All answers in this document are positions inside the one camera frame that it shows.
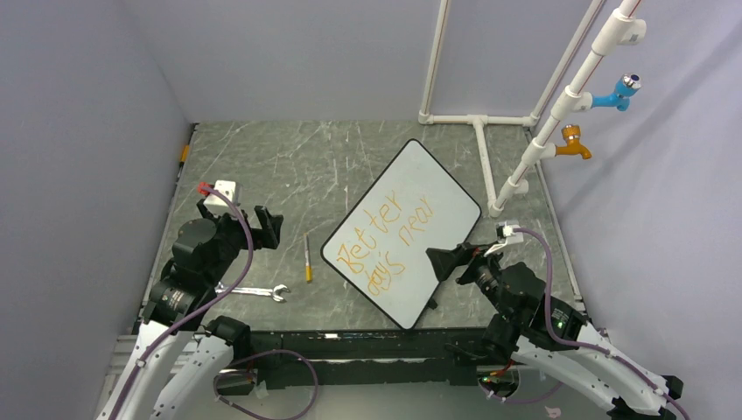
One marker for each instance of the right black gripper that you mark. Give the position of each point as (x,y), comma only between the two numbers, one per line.
(444,261)

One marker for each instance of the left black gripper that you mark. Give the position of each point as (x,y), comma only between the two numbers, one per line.
(268,235)

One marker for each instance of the white marker pen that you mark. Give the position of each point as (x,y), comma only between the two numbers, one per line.
(307,251)

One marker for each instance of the white whiteboard black frame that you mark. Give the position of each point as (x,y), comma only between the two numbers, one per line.
(380,246)

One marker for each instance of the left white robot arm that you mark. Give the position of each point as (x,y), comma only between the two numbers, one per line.
(189,285)

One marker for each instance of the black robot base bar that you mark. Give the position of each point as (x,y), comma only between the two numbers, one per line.
(282,359)

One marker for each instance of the silver open-end wrench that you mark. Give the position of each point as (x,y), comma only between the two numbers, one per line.
(275,293)

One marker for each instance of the orange-tipped tool at edge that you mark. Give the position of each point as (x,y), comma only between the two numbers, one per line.
(185,150)

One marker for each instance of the orange brass faucet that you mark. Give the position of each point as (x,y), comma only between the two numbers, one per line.
(571,134)

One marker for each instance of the blue faucet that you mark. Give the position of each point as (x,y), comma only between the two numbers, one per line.
(626,87)

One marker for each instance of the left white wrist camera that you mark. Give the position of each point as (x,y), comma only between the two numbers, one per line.
(213,194)

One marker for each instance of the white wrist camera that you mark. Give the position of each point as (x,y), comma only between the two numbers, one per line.
(213,194)
(507,234)

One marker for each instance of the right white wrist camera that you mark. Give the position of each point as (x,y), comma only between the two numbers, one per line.
(507,234)

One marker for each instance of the white pvc pipe frame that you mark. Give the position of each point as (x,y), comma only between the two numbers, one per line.
(621,28)

